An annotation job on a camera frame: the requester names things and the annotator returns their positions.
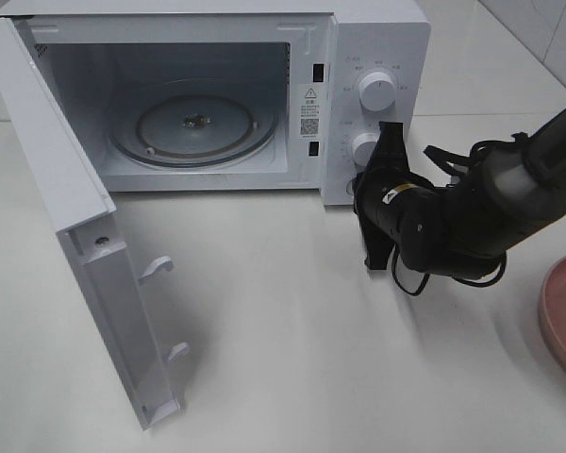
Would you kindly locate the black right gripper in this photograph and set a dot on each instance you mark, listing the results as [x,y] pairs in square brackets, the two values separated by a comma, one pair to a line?
[393,205]

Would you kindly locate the round white door button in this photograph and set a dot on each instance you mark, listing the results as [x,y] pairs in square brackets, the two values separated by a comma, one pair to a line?
[351,187]

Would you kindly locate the white microwave door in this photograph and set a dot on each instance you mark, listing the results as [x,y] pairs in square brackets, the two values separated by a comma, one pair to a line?
[83,216]

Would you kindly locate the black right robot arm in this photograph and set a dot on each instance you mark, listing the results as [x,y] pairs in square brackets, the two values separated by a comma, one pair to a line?
[503,193]

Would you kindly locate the lower white microwave knob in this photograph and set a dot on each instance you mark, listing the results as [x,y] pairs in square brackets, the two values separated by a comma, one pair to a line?
[362,147]

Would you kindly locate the white microwave knob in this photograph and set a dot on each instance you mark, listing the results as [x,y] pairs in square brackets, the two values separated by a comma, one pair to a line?
[377,90]
[362,147]

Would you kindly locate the upper white microwave knob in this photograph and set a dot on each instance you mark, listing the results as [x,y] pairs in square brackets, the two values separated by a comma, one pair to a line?
[377,90]

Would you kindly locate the glass microwave turntable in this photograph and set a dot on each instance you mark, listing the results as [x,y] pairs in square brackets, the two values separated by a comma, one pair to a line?
[196,123]

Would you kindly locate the white microwave oven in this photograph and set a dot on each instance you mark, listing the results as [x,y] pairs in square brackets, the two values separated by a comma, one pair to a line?
[93,52]

